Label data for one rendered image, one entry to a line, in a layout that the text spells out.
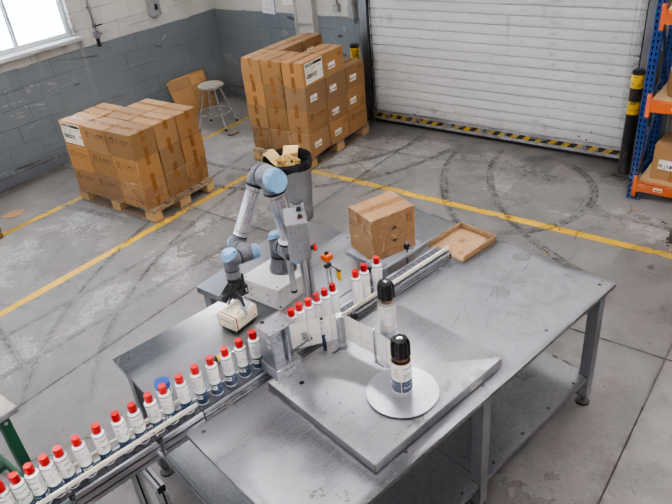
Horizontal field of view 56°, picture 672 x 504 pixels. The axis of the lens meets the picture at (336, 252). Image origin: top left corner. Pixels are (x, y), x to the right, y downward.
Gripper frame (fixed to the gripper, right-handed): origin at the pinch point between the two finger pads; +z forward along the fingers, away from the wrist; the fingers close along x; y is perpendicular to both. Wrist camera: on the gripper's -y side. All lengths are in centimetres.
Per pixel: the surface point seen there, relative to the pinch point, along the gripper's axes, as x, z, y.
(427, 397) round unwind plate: -113, 1, -1
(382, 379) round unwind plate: -91, 1, -2
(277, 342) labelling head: -53, -19, -24
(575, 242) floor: -80, 83, 291
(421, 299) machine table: -71, 5, 64
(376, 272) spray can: -52, -12, 51
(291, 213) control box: -33, -58, 15
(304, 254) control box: -43, -42, 10
